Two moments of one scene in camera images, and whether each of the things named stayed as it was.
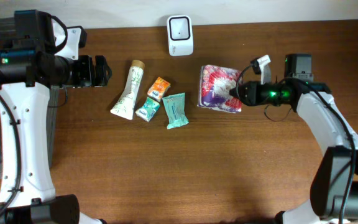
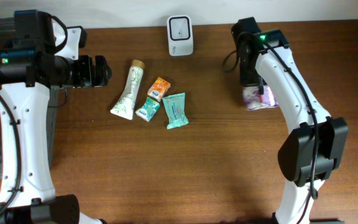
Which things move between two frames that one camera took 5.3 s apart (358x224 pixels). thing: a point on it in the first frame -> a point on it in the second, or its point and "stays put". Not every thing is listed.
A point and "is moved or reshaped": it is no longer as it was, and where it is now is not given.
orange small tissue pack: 158,88 stays put
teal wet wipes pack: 175,106 stays put
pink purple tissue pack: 215,84 is moved or reshaped
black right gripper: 247,93 -> 250,78
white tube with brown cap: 124,107 stays put
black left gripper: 84,79 stays put
